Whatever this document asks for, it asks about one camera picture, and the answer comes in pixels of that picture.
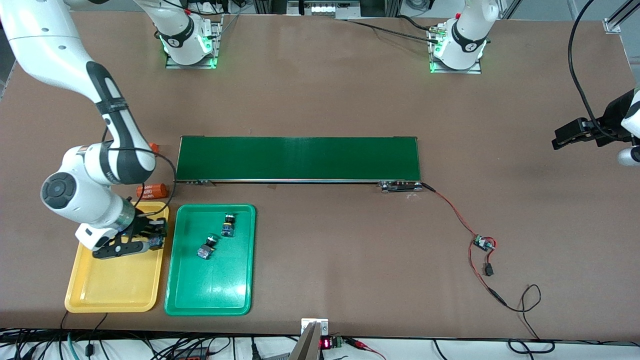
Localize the yellow plastic tray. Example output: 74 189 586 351
64 201 170 314

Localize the green plastic tray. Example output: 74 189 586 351
164 203 257 317

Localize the green conveyor belt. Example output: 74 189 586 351
173 135 424 194

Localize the red clip lead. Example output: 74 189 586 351
344 337 387 360

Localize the equipment rack behind table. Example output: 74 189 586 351
252 0 401 21

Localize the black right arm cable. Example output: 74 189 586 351
102 125 177 217

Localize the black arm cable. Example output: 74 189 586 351
102 125 177 217
568 0 616 141

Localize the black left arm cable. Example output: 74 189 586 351
568 0 616 141

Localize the aluminium frame profile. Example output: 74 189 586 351
603 0 640 35

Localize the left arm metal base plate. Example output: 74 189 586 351
429 25 483 75

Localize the red and black wire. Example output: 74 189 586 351
421 182 508 307

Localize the thin black looped cable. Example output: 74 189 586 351
502 284 556 354

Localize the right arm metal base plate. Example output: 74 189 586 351
165 20 224 70

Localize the grey mount bar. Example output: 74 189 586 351
288 321 322 360

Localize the silver mount bracket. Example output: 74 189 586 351
300 318 330 337

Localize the black cable on table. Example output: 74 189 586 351
345 15 441 44

